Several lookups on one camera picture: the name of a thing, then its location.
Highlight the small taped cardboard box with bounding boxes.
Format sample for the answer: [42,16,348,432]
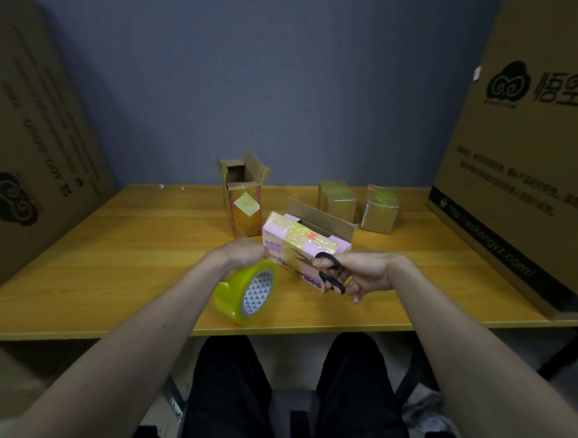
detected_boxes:
[360,184,400,235]
[316,180,357,224]

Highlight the person's left forearm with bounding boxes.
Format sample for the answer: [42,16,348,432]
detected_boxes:
[0,251,235,438]

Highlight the person's left hand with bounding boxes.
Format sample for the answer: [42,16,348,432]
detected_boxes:
[211,237,271,281]

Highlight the pink taped carton box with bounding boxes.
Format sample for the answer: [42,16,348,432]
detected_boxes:
[262,211,352,294]

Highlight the person's right forearm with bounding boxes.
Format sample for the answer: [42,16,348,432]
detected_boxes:
[388,255,578,438]

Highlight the black handled scissors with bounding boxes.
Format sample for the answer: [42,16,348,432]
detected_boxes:
[291,248,346,295]

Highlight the yellow packing tape roll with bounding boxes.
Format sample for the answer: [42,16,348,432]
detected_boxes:
[213,259,280,326]

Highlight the tall open cardboard box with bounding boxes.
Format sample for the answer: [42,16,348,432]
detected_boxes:
[214,151,272,239]

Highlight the open brown cardboard flap box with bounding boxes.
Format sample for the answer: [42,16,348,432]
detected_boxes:
[286,197,357,244]

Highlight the person's black trousers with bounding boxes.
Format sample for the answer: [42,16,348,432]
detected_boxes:
[182,333,409,438]

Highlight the person's right hand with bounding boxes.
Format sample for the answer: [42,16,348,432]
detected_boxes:
[323,251,404,305]

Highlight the large printed cardboard sheet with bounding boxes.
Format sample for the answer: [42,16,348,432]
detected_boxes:
[0,0,117,286]
[426,0,578,321]

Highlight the grey chair seat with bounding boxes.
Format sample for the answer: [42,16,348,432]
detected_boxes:
[269,389,319,438]

